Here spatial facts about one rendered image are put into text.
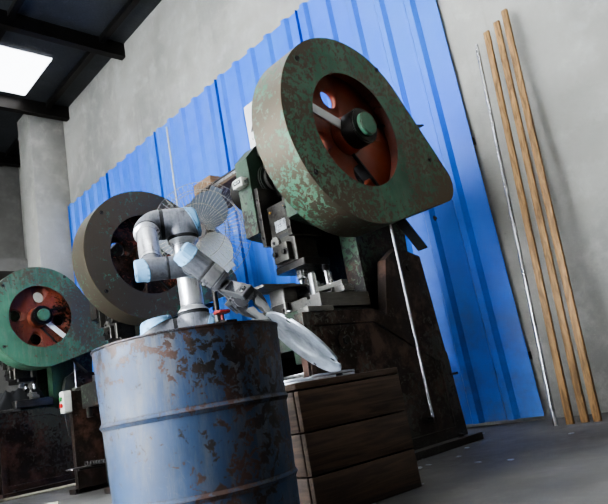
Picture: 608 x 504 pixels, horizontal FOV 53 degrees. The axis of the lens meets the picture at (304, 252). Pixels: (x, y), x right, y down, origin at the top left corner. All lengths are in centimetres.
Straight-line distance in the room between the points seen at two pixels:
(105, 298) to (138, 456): 247
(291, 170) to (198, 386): 124
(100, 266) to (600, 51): 286
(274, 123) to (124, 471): 143
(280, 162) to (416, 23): 190
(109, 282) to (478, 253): 209
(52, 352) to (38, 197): 292
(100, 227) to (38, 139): 449
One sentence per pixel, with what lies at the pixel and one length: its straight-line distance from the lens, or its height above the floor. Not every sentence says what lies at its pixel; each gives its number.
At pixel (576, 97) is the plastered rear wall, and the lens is 339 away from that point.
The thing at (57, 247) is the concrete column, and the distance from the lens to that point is 776.
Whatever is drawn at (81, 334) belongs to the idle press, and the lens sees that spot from 552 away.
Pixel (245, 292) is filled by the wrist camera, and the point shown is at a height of 64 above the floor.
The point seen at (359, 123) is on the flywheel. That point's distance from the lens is 252.
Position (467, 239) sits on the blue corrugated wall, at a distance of 350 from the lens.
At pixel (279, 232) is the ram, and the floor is 104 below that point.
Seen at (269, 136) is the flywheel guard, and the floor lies 127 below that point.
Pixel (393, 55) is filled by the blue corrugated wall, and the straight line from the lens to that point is 404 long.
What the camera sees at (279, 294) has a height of 75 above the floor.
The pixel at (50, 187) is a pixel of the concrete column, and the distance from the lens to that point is 800.
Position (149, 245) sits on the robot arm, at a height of 89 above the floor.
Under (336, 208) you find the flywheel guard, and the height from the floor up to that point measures 97.
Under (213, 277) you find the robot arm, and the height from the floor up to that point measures 71.
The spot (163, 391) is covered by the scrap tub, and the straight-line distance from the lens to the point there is 124.
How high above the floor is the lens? 30
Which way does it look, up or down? 13 degrees up
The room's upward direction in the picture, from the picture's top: 10 degrees counter-clockwise
